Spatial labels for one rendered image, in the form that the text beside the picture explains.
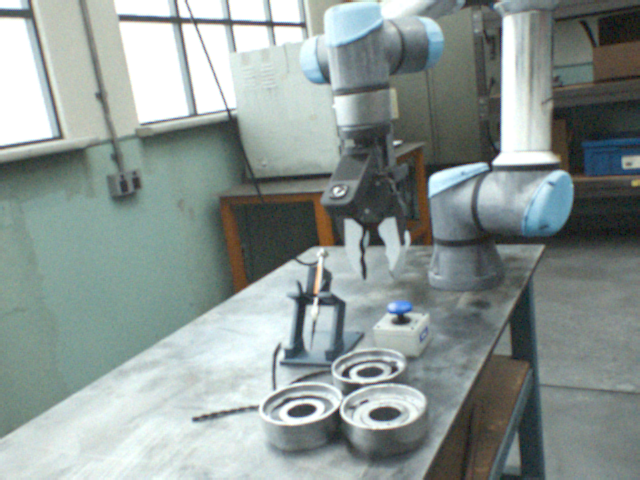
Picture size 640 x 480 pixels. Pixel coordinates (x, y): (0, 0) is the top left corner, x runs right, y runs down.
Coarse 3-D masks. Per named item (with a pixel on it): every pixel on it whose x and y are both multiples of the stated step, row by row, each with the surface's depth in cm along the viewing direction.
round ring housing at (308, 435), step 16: (304, 384) 86; (320, 384) 85; (272, 400) 84; (304, 400) 84; (336, 400) 82; (288, 416) 82; (304, 416) 84; (336, 416) 78; (272, 432) 78; (288, 432) 76; (304, 432) 76; (320, 432) 77; (336, 432) 79; (288, 448) 78; (304, 448) 77
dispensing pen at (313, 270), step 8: (320, 256) 107; (320, 264) 106; (312, 272) 104; (312, 280) 104; (312, 288) 103; (312, 296) 105; (320, 304) 104; (312, 312) 104; (312, 320) 103; (312, 328) 103; (312, 336) 103
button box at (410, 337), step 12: (384, 324) 101; (396, 324) 100; (408, 324) 100; (420, 324) 99; (384, 336) 100; (396, 336) 99; (408, 336) 98; (420, 336) 99; (384, 348) 100; (396, 348) 99; (408, 348) 98; (420, 348) 99
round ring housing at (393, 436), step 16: (352, 400) 81; (368, 400) 82; (416, 400) 80; (352, 416) 79; (368, 416) 78; (384, 416) 80; (400, 416) 76; (416, 416) 74; (352, 432) 75; (368, 432) 73; (384, 432) 73; (400, 432) 73; (416, 432) 74; (368, 448) 74; (384, 448) 73; (400, 448) 74
